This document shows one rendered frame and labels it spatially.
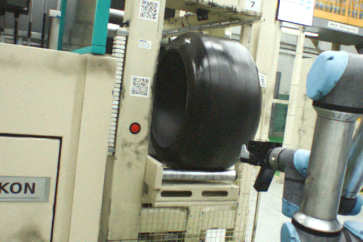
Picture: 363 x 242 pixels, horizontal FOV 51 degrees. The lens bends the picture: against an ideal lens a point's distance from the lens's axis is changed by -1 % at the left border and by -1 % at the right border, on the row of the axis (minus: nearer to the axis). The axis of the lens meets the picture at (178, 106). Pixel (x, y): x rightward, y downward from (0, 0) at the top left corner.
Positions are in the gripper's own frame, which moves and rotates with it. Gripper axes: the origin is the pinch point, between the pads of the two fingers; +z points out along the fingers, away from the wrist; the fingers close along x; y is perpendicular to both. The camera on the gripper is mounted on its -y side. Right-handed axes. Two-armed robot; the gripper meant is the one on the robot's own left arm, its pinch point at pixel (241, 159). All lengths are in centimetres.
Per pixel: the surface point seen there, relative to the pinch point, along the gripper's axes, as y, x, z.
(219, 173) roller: -7.3, -1.7, 17.8
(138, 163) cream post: -5.2, 30.5, 24.8
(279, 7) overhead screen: 187, -250, 308
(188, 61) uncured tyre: 34.5, 18.2, 11.9
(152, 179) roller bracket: -10.2, 27.2, 16.8
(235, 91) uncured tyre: 24.1, 3.7, 1.5
